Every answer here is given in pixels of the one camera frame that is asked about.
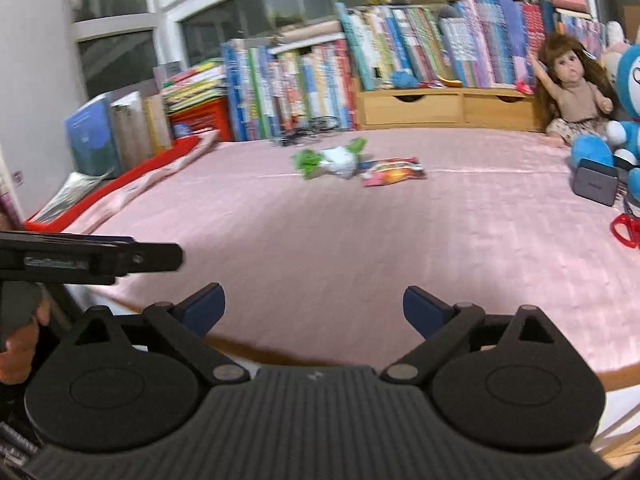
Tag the wooden drawer organiser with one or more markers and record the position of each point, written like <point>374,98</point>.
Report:
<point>410,107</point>

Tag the row of tall thin books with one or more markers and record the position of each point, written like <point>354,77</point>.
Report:
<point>285,90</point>

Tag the white pink plush toy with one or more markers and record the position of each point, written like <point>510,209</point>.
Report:
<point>612,55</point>

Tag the red tray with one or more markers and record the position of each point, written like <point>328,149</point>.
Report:
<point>172,152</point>

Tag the red scissors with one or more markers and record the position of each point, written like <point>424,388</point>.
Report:
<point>627,230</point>

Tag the brown paper roll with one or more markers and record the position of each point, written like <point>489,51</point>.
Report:
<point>312,32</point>

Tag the large blue book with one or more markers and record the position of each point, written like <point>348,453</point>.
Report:
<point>92,140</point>

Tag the pink tablecloth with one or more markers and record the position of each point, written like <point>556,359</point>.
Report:
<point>325,250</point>

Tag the green white wrapper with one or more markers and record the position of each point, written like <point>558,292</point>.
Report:
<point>340,160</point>

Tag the row of pale thick books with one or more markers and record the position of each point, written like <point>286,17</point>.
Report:
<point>140,130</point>

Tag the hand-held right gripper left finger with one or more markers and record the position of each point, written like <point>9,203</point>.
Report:
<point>205,305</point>

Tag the blue fuzzy ball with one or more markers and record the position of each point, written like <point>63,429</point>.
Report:
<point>404,80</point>

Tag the red snack packet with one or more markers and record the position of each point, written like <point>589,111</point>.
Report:
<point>392,170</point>

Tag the wooden slatted frame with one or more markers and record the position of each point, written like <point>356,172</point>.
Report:
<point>625,440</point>

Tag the long-haired doll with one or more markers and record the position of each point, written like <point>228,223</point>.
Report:
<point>575,100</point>

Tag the blue plush toy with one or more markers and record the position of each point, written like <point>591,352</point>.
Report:
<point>630,90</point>

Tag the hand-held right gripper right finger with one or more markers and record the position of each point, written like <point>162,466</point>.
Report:
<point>425,310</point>

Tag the row of books on organiser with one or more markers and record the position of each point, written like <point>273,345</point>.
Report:
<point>475,40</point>

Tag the white framed window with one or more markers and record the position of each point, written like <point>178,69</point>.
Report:
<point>165,5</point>

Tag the dark grey box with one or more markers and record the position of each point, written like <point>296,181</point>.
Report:
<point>595,182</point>

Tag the folded pink cloth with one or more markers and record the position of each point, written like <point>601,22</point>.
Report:
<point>150,180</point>

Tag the glossy magazine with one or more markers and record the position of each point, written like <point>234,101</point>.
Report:
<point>70,197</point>

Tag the flat stack of books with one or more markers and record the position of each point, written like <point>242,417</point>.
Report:
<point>197,85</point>

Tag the person's left hand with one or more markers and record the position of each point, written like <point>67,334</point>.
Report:
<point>20,360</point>

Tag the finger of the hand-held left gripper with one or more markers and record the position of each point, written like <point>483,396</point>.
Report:
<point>150,257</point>

